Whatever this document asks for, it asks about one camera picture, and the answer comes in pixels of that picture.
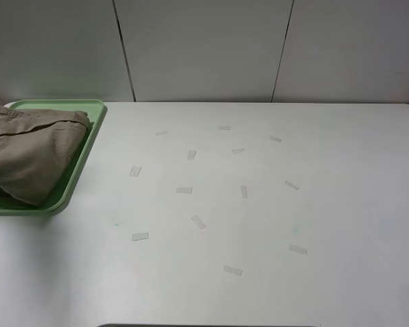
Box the clear tape strip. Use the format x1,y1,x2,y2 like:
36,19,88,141
176,187,193,194
223,265,243,276
284,181,299,190
129,166,142,177
132,233,149,242
289,244,307,255
187,149,196,160
240,185,248,198
191,215,207,230

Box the green plastic tray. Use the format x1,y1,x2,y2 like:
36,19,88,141
0,99,108,217

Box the khaki shorts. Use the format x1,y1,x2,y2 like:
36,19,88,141
0,106,89,206

